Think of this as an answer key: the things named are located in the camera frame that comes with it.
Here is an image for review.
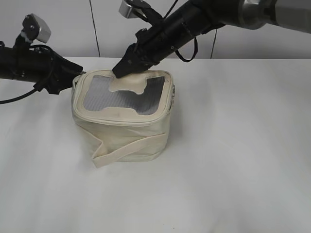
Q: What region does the cream canvas zipper bag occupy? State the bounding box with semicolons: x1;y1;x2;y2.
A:
71;70;175;168

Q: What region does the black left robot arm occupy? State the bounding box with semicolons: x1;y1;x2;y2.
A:
0;45;83;95

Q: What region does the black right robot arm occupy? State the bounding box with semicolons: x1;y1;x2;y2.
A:
112;0;311;78

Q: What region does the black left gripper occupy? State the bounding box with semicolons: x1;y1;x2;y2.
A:
34;52;84;95

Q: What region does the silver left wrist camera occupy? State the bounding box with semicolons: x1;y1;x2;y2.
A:
20;13;52;44

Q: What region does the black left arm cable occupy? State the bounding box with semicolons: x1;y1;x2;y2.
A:
0;43;53;105

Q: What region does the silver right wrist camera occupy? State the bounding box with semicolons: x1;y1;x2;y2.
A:
119;0;144;18

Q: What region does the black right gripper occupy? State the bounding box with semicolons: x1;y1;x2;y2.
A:
112;26;175;78

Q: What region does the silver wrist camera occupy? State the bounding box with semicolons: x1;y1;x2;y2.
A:
20;13;52;44
119;0;144;18

